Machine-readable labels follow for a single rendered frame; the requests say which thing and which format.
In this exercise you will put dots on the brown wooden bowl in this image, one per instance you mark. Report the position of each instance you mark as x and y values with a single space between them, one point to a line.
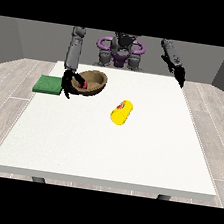
94 82

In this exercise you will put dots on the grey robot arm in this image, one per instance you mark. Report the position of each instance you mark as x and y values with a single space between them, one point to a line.
74 49
171 53

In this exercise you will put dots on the grey robot trunk purple rings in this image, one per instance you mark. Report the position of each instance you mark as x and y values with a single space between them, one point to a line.
120 56

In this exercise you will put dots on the small red ball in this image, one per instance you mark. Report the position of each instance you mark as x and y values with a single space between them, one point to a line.
84 85

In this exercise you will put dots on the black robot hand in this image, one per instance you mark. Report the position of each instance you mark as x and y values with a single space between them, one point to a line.
180 74
67 82

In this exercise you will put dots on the green square pad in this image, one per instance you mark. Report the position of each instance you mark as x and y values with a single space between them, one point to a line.
48 85

